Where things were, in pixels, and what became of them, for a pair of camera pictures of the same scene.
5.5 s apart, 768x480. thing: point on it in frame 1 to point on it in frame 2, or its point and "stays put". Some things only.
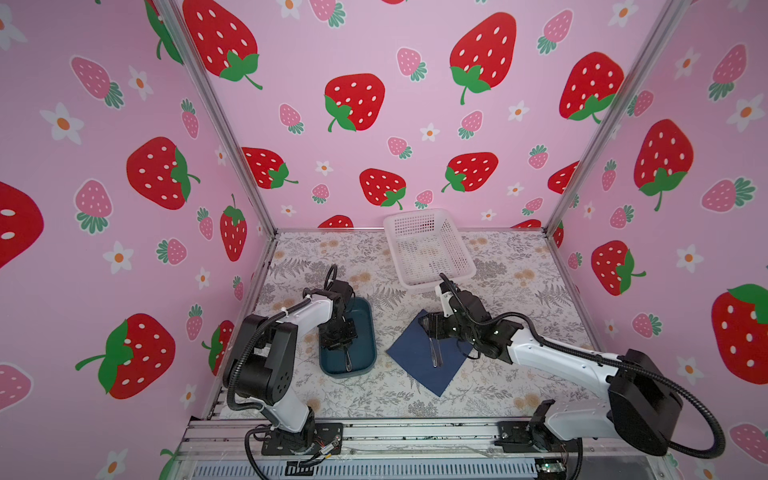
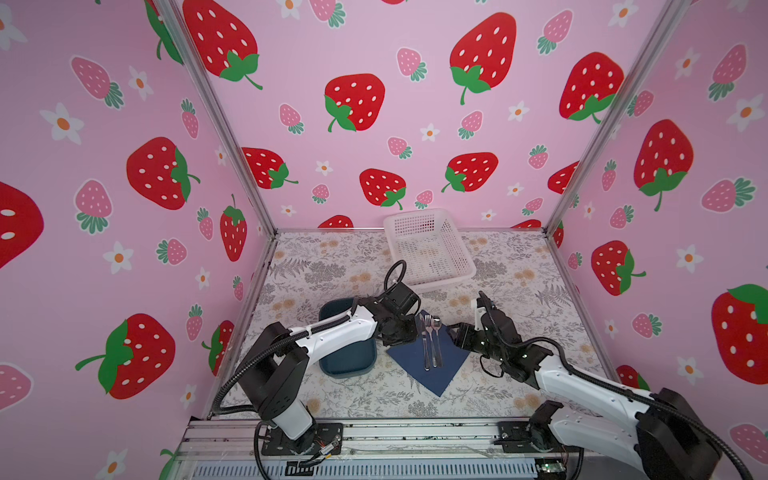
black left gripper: x=352 y=333 to x=412 y=321
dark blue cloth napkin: x=413 y=350 stays put
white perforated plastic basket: x=427 y=243 stays put
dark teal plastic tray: x=364 y=347 stays put
